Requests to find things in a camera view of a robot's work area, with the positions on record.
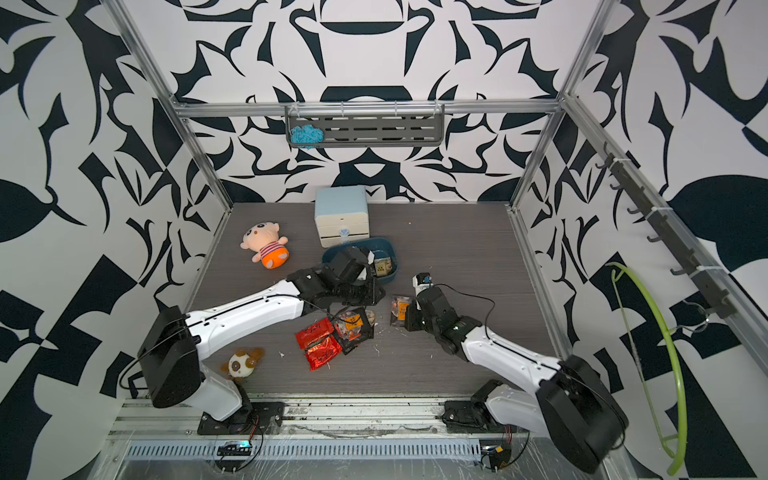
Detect orange label tea bag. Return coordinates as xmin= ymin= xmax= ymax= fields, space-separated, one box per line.
xmin=332 ymin=307 xmax=375 ymax=355
xmin=390 ymin=295 xmax=413 ymax=327

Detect yellow label tea bag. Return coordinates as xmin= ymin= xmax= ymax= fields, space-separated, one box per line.
xmin=374 ymin=257 xmax=394 ymax=278

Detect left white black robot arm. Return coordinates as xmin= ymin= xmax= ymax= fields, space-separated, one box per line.
xmin=138 ymin=246 xmax=385 ymax=422

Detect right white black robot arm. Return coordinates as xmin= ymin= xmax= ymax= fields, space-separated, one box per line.
xmin=406 ymin=282 xmax=629 ymax=474

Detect teal plastic storage box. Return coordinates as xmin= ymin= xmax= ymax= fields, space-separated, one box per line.
xmin=321 ymin=237 xmax=398 ymax=284

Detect upper red tea bag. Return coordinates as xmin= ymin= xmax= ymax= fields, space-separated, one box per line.
xmin=295 ymin=318 xmax=334 ymax=350

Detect red tea bag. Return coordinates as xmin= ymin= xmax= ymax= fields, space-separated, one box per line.
xmin=305 ymin=336 xmax=343 ymax=371
xmin=295 ymin=318 xmax=334 ymax=350

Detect lower red tea bag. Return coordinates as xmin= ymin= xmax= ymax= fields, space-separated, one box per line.
xmin=305 ymin=336 xmax=343 ymax=371

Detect white blue drawer cabinet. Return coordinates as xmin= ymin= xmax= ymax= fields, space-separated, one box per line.
xmin=314 ymin=186 xmax=370 ymax=248

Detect pink plush doll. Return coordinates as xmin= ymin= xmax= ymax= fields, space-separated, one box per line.
xmin=240 ymin=222 xmax=290 ymax=270

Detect brown white plush toy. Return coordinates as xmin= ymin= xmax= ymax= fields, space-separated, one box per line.
xmin=221 ymin=348 xmax=265 ymax=381

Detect blue scrunchie bundle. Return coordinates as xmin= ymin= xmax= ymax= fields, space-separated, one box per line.
xmin=290 ymin=125 xmax=325 ymax=149

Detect right controller board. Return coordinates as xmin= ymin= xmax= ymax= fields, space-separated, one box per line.
xmin=480 ymin=445 xmax=512 ymax=472

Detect controller board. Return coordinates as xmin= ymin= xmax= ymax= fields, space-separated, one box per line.
xmin=215 ymin=441 xmax=254 ymax=459
xmin=480 ymin=445 xmax=512 ymax=472

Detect left controller board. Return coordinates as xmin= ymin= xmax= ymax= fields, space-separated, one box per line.
xmin=215 ymin=441 xmax=254 ymax=459

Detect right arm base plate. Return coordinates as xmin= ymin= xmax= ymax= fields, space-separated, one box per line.
xmin=441 ymin=400 xmax=519 ymax=434

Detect grey wall shelf rack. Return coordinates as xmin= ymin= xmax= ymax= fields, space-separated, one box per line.
xmin=284 ymin=101 xmax=446 ymax=148

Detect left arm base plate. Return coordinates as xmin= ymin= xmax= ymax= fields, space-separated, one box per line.
xmin=197 ymin=401 xmax=286 ymax=436

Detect white cable duct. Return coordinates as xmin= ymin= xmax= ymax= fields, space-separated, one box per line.
xmin=124 ymin=438 xmax=482 ymax=461

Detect green hose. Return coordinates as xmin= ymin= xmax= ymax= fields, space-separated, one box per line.
xmin=607 ymin=261 xmax=689 ymax=476

